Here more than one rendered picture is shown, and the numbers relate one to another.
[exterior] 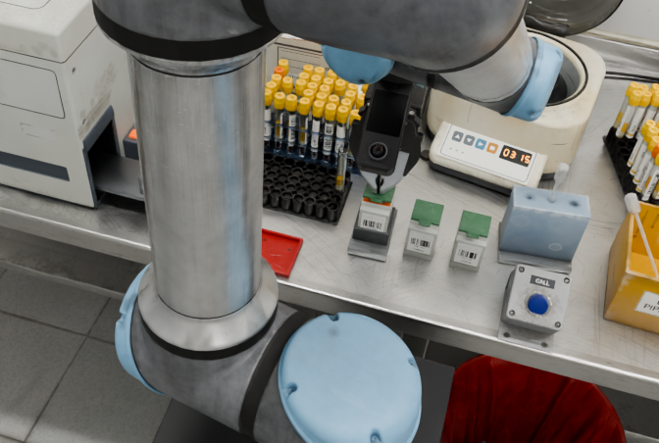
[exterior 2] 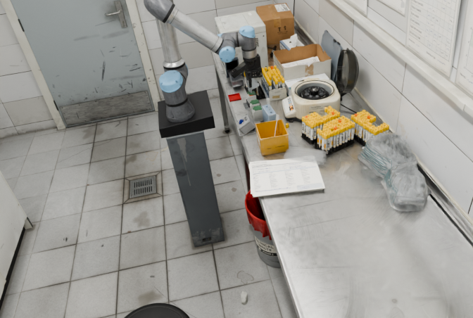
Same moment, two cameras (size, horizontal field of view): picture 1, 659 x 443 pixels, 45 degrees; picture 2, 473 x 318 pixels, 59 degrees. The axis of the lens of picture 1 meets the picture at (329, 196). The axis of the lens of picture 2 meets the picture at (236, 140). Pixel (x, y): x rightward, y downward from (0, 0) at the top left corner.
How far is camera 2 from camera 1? 194 cm
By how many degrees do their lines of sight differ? 54
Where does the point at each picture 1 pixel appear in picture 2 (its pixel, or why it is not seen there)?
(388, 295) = (236, 113)
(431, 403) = (203, 116)
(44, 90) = not seen: hidden behind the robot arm
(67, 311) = not seen: hidden behind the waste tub
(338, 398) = (164, 77)
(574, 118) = (302, 102)
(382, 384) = (169, 79)
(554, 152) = (296, 110)
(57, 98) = not seen: hidden behind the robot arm
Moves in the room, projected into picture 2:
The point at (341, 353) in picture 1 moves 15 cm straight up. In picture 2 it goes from (171, 74) to (165, 46)
